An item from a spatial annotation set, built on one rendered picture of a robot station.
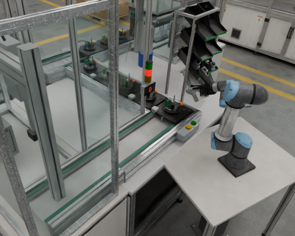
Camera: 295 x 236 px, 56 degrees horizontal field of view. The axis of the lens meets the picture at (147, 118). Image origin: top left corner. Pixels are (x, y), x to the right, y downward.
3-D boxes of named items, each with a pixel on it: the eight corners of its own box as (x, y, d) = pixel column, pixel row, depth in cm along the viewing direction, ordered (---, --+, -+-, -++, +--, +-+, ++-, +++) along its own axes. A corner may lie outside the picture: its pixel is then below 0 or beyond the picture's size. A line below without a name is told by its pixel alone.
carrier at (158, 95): (167, 99, 239) (169, 86, 231) (149, 111, 224) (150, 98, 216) (146, 88, 250) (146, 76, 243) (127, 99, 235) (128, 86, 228)
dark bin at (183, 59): (208, 76, 227) (212, 70, 221) (197, 80, 220) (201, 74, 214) (187, 51, 234) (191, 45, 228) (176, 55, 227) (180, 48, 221)
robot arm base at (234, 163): (251, 167, 190) (255, 157, 184) (232, 172, 186) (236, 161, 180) (238, 152, 202) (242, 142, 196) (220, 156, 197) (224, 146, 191)
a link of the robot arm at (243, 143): (249, 159, 183) (255, 143, 174) (229, 156, 184) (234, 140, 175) (247, 146, 192) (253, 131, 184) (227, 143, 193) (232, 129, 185)
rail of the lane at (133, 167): (200, 121, 232) (202, 110, 225) (125, 182, 176) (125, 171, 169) (194, 118, 235) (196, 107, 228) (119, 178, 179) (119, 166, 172)
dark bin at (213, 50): (221, 52, 226) (226, 46, 220) (210, 56, 219) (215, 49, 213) (200, 28, 234) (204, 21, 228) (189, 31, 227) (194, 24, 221)
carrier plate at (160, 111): (192, 112, 226) (192, 109, 225) (175, 125, 211) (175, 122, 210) (168, 99, 238) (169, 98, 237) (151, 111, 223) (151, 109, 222)
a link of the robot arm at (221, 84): (230, 89, 188) (231, 77, 190) (216, 91, 196) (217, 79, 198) (236, 92, 194) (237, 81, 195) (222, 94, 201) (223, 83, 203)
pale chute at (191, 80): (205, 97, 238) (209, 96, 234) (195, 102, 231) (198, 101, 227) (192, 67, 237) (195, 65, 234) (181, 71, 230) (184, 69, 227)
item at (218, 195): (311, 174, 196) (312, 171, 194) (212, 229, 158) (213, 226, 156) (239, 119, 243) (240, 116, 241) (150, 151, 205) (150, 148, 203)
